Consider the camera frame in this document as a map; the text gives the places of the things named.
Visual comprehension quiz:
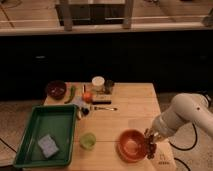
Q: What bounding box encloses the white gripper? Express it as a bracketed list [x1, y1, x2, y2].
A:
[148, 118, 167, 142]

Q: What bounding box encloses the dark purple grape bunch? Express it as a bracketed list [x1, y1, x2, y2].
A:
[144, 131, 157, 159]

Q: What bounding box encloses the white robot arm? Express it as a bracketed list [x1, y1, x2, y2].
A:
[146, 93, 213, 142]

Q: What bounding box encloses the red orange bowl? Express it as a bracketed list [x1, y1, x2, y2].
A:
[116, 129, 147, 163]

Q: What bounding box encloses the dark red bowl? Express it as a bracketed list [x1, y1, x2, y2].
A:
[45, 80, 67, 100]

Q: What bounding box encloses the dark small jar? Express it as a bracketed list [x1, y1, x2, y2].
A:
[104, 80, 115, 94]

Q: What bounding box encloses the black rectangular block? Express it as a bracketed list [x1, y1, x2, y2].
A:
[92, 95, 111, 104]

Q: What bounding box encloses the small green cup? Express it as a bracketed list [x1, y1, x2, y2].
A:
[79, 133, 96, 150]

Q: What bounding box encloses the white lidded container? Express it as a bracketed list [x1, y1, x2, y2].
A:
[92, 76, 105, 92]

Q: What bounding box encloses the orange tomato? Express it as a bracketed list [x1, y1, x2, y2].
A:
[82, 92, 92, 103]

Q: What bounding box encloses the light cloth with dark object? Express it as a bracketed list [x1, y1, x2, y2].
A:
[71, 97, 90, 119]

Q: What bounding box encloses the green chili pepper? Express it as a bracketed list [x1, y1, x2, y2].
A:
[64, 86, 76, 104]

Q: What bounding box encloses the green plastic tray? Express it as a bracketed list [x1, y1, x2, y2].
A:
[13, 105, 77, 168]

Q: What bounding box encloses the blue grey sponge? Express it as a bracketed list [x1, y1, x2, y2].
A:
[38, 134, 59, 158]

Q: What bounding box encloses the black floor cable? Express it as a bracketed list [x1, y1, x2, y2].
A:
[168, 123, 199, 171]

